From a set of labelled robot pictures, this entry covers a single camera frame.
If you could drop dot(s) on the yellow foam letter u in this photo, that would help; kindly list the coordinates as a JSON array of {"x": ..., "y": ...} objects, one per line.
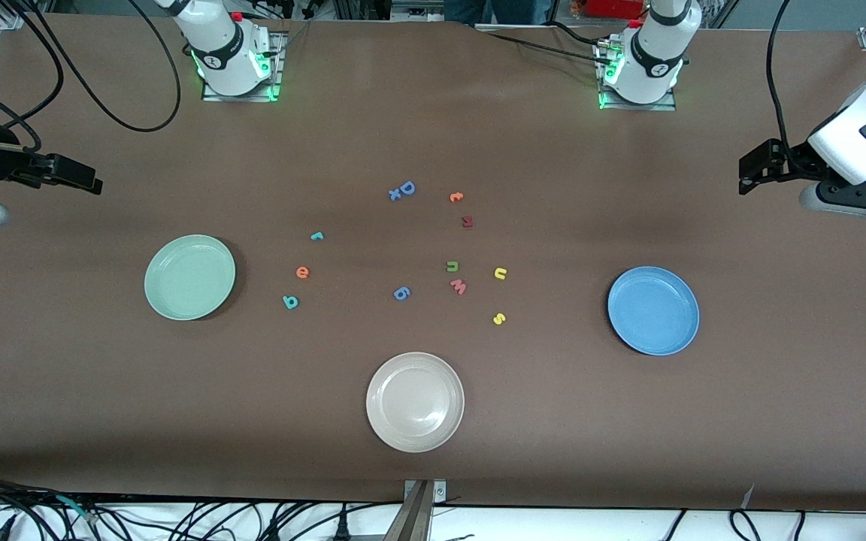
[{"x": 496, "y": 273}]

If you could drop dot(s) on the blue plate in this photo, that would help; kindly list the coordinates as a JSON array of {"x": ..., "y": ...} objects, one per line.
[{"x": 653, "y": 310}]

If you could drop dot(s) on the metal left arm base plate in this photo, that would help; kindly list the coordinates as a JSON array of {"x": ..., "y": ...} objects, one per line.
[{"x": 658, "y": 107}]

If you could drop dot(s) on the metal table bracket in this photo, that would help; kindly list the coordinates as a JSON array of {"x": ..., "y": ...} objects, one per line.
[{"x": 418, "y": 518}]

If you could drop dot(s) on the light green plate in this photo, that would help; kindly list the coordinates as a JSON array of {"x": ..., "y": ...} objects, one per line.
[{"x": 189, "y": 278}]

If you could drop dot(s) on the orange foam letter e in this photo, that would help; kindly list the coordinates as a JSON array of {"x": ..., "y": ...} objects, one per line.
[{"x": 302, "y": 272}]

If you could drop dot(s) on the teal foam letter d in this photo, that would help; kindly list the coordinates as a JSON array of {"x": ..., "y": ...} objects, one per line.
[{"x": 292, "y": 303}]

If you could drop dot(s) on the blue foam letter D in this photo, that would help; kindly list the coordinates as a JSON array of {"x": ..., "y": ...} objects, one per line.
[{"x": 403, "y": 185}]

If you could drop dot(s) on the pink foam letter w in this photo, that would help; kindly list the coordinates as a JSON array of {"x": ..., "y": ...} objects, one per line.
[{"x": 458, "y": 287}]

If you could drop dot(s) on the green foam letter n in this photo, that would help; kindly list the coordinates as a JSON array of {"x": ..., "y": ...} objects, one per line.
[{"x": 452, "y": 262}]

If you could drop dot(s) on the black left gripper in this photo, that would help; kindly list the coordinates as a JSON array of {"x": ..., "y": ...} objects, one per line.
[{"x": 795, "y": 161}]

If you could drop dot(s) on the person in blue jeans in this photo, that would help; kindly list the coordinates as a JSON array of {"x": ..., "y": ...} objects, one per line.
[{"x": 497, "y": 9}]

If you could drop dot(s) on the blue foam digit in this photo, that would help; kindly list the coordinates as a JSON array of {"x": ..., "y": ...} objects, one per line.
[{"x": 398, "y": 291}]

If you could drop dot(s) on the black power plug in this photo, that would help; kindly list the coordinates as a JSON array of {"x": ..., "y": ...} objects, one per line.
[{"x": 341, "y": 530}]

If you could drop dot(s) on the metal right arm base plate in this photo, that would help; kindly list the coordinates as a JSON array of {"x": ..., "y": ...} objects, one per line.
[{"x": 241, "y": 98}]

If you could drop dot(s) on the red box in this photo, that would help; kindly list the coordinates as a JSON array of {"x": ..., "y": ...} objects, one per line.
[{"x": 613, "y": 7}]

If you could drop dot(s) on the beige plate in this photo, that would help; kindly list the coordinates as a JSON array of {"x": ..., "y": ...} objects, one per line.
[{"x": 415, "y": 402}]

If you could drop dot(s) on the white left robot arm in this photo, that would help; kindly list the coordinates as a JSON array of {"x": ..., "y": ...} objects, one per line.
[{"x": 655, "y": 60}]

